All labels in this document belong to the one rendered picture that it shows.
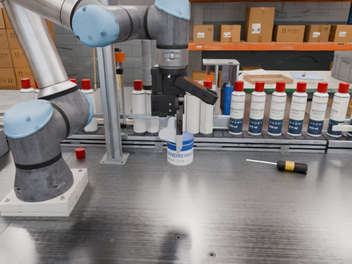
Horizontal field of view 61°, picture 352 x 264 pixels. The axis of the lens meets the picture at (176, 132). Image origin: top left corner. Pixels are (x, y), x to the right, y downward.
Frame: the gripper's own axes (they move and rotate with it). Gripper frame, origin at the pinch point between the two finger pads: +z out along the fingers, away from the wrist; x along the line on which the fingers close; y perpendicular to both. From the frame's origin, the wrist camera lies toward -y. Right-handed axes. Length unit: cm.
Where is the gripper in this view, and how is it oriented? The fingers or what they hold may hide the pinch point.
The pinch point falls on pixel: (180, 143)
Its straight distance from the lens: 78.4
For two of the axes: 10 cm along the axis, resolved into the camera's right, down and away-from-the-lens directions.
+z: 0.0, 9.3, 3.7
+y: -10.0, -0.1, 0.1
